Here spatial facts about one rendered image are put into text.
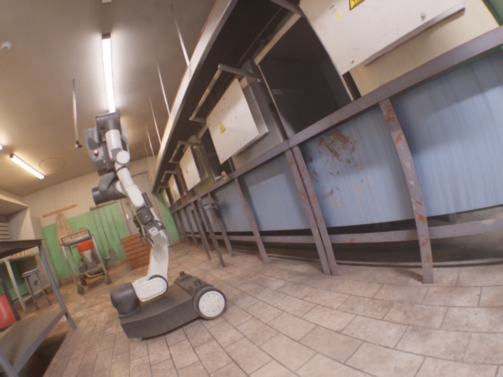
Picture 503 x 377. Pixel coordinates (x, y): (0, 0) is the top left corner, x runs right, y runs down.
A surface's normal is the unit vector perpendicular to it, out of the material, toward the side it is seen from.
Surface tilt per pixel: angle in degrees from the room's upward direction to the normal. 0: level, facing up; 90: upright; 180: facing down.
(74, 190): 90
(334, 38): 90
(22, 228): 90
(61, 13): 180
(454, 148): 90
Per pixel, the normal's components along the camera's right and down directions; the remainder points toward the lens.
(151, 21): 0.33, 0.94
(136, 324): 0.25, -0.11
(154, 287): 0.54, -0.21
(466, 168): -0.82, 0.28
